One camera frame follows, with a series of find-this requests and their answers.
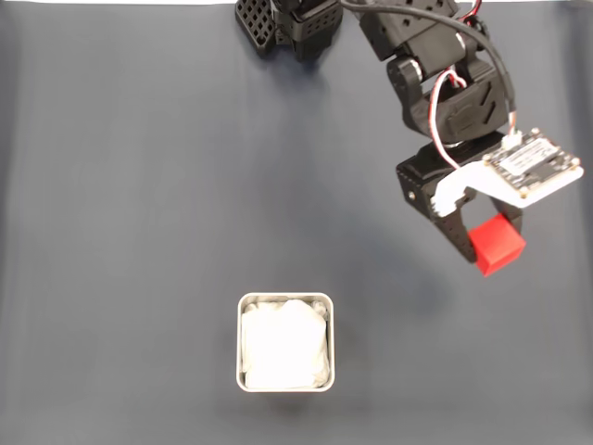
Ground square metal box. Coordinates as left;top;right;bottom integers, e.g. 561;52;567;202
235;291;335;394

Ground red cube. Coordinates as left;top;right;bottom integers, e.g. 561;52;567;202
467;212;527;278

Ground red and white wires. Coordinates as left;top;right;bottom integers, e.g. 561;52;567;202
429;0;484;171

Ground camera circuit board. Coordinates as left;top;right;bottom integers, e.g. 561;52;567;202
483;127;583;198

